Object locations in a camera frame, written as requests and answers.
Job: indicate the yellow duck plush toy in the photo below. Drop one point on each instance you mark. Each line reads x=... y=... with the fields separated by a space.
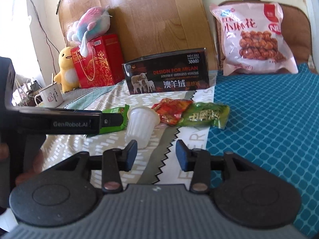
x=67 y=75

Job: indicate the white enamel mug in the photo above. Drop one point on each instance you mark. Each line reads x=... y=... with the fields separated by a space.
x=50 y=95

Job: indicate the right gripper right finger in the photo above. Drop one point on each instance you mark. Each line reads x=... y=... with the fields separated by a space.
x=242 y=191

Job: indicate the cluttered side table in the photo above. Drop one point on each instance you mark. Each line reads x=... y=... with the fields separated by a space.
x=26 y=92

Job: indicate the black sheep-print box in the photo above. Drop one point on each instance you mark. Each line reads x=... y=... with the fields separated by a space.
x=184 y=70

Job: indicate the patchwork bed sheet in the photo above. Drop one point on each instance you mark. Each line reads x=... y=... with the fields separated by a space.
x=273 y=123

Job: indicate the wooden headboard panel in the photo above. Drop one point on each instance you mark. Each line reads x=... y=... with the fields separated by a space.
x=147 y=27

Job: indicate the white jelly cup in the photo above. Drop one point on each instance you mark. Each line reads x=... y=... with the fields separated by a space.
x=141 y=122

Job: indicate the red gift box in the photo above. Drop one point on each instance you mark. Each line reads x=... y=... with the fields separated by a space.
x=103 y=65

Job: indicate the pink fried twist snack bag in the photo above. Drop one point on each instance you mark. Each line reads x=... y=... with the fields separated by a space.
x=252 y=40

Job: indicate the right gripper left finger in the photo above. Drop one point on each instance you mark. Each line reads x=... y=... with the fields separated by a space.
x=70 y=190

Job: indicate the red spicy snack packet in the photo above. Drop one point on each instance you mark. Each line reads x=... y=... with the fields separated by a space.
x=171 y=110

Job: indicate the green pickled snack packet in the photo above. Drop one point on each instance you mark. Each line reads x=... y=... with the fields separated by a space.
x=205 y=114

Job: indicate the pink blue plush toy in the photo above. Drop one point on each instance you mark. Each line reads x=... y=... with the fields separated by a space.
x=95 y=22

